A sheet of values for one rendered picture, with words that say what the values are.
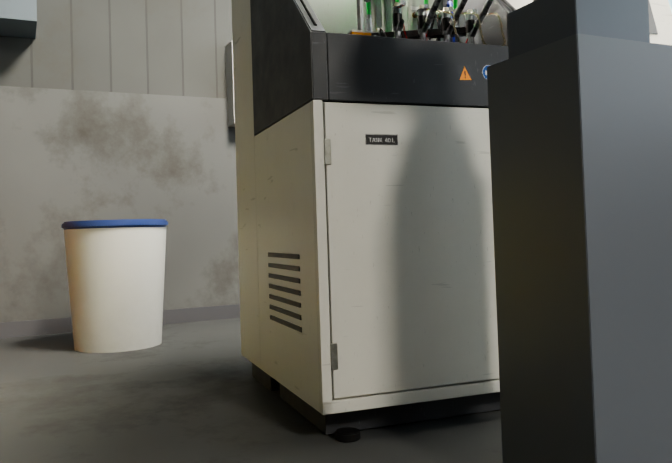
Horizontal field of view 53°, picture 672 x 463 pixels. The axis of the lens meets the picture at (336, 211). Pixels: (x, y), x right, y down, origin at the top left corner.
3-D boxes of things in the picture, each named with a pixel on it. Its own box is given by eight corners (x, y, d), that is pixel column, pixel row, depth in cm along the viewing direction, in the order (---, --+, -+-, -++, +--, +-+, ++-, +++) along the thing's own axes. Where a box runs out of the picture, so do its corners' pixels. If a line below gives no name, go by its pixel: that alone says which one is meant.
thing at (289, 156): (322, 447, 152) (311, 99, 155) (260, 392, 207) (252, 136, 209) (575, 409, 177) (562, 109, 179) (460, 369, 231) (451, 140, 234)
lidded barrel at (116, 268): (155, 334, 340) (152, 221, 342) (184, 346, 300) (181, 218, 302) (56, 344, 317) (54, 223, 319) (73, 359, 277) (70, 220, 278)
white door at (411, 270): (333, 400, 153) (323, 101, 155) (329, 398, 155) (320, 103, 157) (566, 371, 176) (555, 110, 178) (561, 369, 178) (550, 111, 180)
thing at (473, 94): (329, 100, 156) (326, 31, 157) (322, 103, 161) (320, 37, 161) (550, 108, 178) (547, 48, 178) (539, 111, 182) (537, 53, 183)
